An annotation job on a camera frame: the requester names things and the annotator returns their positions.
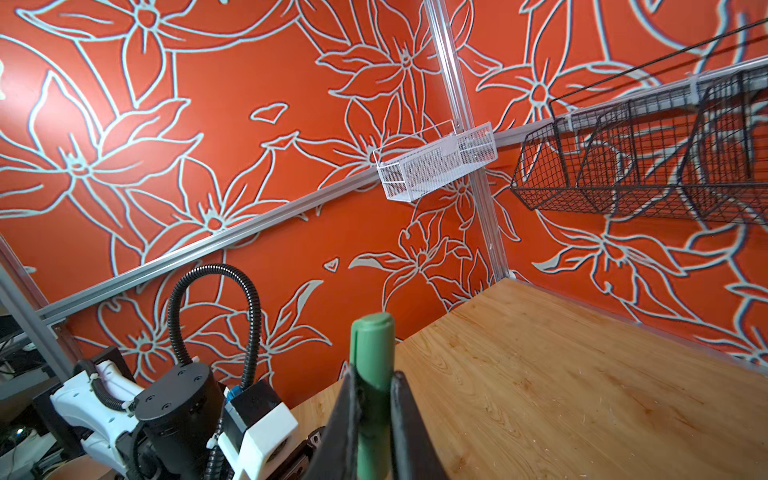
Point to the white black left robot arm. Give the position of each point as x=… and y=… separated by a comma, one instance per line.
x=185, y=425

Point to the black wire basket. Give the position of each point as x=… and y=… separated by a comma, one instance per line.
x=661, y=139

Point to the green pen cap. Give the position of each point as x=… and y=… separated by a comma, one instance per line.
x=372, y=352

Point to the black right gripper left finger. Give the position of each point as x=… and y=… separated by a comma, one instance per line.
x=336, y=457

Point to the clear plastic bin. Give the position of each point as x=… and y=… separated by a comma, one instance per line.
x=414, y=174

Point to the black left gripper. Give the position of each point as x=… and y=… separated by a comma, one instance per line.
x=296, y=464

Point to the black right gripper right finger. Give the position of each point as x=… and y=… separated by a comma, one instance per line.
x=413, y=453

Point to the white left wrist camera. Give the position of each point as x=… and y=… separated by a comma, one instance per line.
x=259, y=432

